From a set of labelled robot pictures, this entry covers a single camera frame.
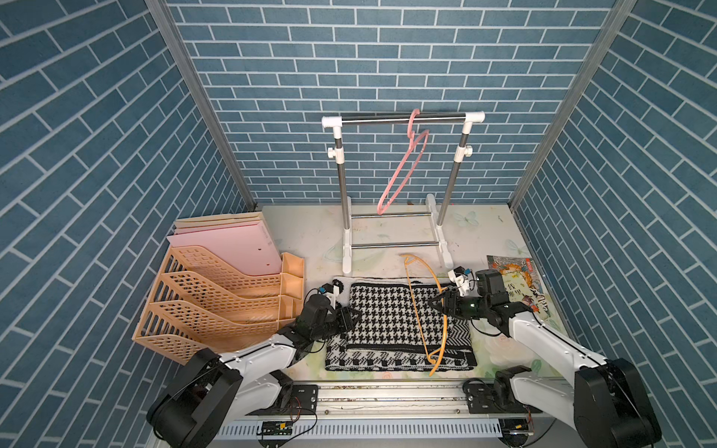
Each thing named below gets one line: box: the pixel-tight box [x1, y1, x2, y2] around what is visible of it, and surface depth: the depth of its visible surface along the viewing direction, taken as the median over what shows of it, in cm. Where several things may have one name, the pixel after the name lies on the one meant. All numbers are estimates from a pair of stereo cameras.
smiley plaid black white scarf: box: [324, 277, 478, 372], surface depth 80 cm
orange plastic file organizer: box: [132, 211, 306, 365], surface depth 78 cm
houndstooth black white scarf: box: [346, 281, 472, 352], surface depth 85 cm
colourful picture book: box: [486, 254, 551, 319], surface depth 98 cm
